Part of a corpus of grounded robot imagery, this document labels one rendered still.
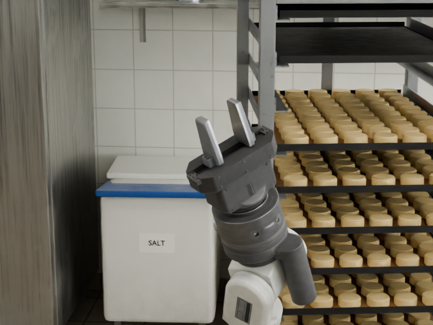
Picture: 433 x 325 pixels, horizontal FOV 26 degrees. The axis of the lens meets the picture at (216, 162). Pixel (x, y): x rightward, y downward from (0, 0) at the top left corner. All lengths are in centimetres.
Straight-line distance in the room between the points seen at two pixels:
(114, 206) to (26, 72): 75
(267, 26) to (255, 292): 75
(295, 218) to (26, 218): 223
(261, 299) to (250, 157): 20
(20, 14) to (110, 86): 103
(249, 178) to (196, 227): 307
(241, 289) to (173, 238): 303
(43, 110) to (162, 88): 98
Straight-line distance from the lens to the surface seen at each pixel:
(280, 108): 190
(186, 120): 477
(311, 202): 212
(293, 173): 201
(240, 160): 114
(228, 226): 118
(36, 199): 405
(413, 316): 224
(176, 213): 421
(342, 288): 213
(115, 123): 483
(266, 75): 185
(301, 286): 123
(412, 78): 254
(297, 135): 196
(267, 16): 184
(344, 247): 211
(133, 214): 424
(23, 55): 392
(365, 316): 221
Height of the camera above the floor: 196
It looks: 15 degrees down
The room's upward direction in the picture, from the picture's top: straight up
